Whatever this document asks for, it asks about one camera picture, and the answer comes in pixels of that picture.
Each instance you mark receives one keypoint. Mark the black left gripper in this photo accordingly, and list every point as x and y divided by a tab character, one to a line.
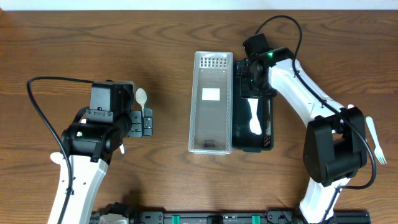
140	123

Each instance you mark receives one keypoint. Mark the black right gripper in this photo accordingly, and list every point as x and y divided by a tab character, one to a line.
271	92

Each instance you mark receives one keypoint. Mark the white plastic spoon top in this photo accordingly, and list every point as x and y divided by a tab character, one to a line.
141	98

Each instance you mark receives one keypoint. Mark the white plastic spoon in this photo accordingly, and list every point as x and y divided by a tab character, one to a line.
57	157
122	149
254	123
141	98

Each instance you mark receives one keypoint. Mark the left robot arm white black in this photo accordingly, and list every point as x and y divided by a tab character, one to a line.
117	111

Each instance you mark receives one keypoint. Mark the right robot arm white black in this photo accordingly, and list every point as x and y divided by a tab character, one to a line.
335	146

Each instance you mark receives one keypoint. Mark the white label sticker in basket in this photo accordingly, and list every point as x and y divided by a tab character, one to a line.
210	94

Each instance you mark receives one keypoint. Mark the translucent white plastic basket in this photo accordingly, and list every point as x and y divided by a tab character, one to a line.
211	121

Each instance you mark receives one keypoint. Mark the dark green plastic basket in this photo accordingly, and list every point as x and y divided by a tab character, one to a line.
242	136

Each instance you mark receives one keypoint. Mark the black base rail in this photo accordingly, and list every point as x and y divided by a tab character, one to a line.
119	213

